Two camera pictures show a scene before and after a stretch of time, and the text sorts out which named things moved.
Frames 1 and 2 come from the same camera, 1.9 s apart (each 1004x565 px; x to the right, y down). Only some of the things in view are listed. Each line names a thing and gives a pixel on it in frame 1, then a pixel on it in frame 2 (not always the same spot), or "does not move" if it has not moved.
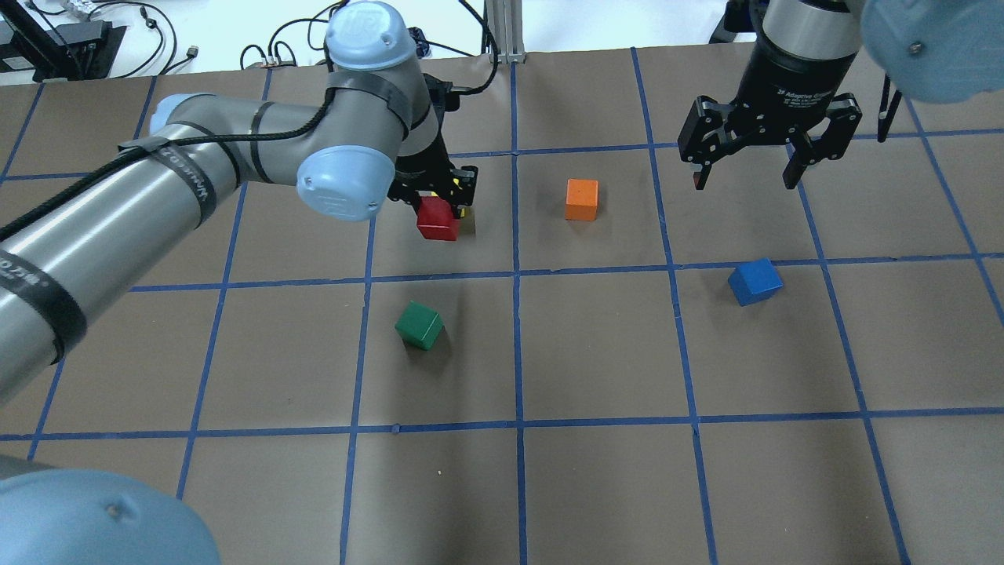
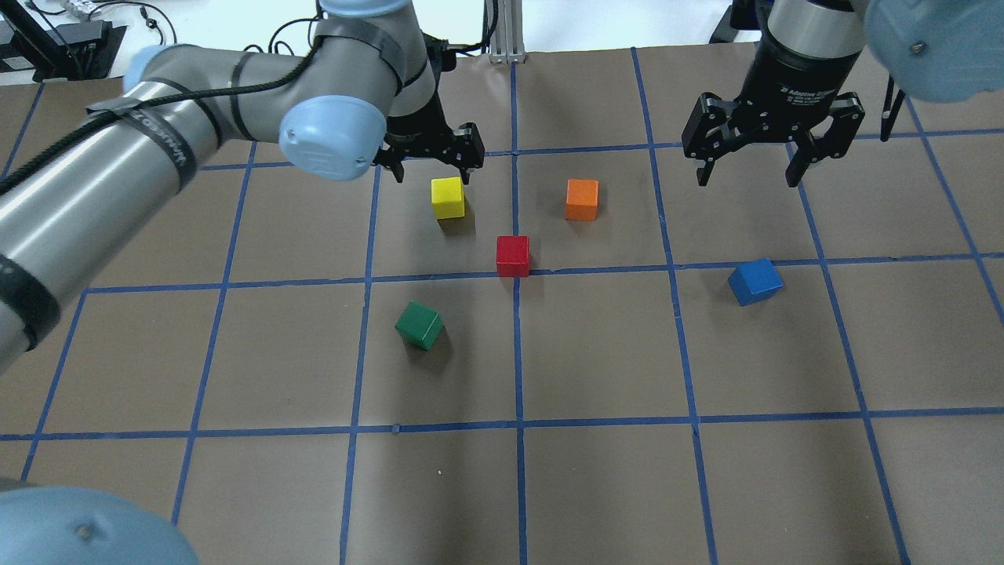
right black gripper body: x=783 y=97 does not move
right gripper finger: x=700 y=174 does not move
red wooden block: x=435 y=219 → x=512 y=256
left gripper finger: x=462 y=187 → x=465 y=173
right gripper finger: x=798 y=164 does not move
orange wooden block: x=582 y=202 does not move
